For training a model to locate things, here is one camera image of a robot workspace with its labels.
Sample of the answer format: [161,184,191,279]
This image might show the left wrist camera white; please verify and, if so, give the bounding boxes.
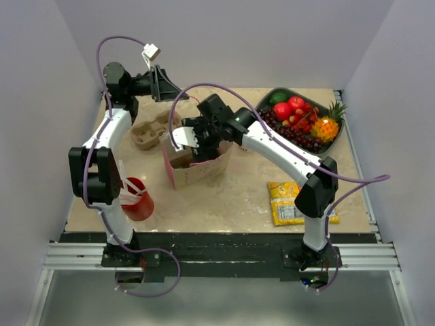
[141,43,161,71]

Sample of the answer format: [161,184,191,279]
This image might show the cardboard cup carrier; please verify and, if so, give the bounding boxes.
[130,110,181,150]

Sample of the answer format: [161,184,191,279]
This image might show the toy pineapple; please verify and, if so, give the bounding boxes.
[311,101,348,144]

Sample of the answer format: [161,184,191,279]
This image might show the red straw holder cup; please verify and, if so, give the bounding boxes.
[121,177,154,221]

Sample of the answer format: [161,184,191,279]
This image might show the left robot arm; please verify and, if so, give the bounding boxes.
[68,62,181,266]

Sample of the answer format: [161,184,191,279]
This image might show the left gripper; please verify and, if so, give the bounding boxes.
[126,65,189,103]

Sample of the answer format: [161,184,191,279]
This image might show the green lime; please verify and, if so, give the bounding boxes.
[269,92,288,105]

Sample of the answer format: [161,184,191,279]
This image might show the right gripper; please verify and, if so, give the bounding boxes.
[183,116,224,164]

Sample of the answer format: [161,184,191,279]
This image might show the red cherries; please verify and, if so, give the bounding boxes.
[281,103,319,134]

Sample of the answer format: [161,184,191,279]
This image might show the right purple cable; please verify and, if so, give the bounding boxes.
[168,83,391,293]

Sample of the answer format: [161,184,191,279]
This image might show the yellow snack bag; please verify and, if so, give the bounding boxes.
[268,181,341,227]

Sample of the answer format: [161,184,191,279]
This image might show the red apple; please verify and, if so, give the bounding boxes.
[287,96,305,111]
[273,103,292,122]

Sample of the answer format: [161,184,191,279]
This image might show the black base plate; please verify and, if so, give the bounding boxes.
[49,232,381,283]

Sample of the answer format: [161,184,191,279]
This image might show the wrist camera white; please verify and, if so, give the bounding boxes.
[141,43,161,71]
[172,126,199,151]

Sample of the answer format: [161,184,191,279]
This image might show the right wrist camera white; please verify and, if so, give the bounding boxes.
[172,126,199,151]

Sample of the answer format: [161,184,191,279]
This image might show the white wrapped straws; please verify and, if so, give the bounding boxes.
[118,160,147,206]

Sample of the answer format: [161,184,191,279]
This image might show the brown paper bag pink handles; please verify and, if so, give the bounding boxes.
[158,94,234,190]

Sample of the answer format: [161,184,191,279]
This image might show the grey fruit tray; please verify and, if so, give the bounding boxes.
[256,88,347,156]

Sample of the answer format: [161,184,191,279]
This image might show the dark red grapes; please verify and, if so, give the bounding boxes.
[258,109,322,154]

